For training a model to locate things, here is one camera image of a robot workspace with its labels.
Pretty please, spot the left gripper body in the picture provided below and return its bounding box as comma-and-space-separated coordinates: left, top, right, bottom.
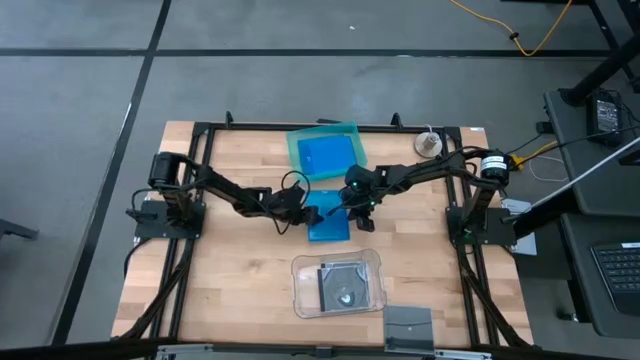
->
272, 182, 310, 221

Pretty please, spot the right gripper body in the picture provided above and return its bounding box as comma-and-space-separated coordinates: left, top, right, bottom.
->
349, 192, 384, 216

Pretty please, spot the blue jewel case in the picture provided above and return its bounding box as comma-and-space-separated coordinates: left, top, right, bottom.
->
302, 189, 352, 244
297, 133, 359, 177

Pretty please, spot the black jewel case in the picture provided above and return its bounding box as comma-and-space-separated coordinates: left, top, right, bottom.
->
316, 261, 374, 313

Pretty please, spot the dark grey jewel case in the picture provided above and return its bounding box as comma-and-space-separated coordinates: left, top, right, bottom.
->
383, 305, 435, 354

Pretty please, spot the teal plastic bin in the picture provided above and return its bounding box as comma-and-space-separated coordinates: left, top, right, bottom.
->
285, 121, 370, 183

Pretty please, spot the clear plastic bin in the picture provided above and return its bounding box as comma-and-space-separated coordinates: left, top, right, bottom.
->
290, 247, 389, 321

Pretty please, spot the small round white device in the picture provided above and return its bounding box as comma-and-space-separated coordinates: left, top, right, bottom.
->
413, 130, 444, 159

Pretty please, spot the white paper sheet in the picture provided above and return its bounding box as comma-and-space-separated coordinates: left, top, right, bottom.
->
501, 197, 539, 257

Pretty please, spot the grey desk with adapter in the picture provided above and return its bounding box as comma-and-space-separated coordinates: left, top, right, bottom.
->
543, 87, 640, 217

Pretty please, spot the grey desk with keyboard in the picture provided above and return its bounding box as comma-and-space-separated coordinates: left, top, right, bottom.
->
558, 212, 640, 340

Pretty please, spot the white diagonal bar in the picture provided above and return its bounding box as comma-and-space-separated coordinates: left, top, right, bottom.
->
501, 137, 640, 224

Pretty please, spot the black keyboard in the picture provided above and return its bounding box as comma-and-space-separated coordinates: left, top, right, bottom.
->
589, 240, 640, 318

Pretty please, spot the black power adapter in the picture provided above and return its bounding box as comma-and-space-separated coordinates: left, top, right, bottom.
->
585, 91, 626, 148

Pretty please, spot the black desk leg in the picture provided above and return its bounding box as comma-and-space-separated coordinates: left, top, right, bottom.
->
558, 33, 640, 108

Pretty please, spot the dark chair leg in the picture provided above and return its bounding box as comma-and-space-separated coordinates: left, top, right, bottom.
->
0, 218, 40, 242

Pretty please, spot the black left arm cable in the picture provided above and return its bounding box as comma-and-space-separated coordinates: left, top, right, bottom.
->
279, 169, 312, 236

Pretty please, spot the black metal rig frame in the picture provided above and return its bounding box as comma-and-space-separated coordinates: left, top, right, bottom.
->
110, 110, 535, 351

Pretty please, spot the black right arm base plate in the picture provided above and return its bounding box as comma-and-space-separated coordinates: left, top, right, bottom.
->
445, 205, 516, 246

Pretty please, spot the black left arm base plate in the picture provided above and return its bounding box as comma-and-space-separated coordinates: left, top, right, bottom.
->
127, 201, 207, 240

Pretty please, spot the yellow plug cable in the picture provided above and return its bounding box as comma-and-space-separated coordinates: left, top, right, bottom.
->
505, 139, 560, 170

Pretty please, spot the silver aluminium rail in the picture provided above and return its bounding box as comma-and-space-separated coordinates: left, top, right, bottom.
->
154, 342, 494, 360

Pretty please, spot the yellow floor cable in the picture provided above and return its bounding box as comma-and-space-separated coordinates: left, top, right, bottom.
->
448, 0, 575, 57

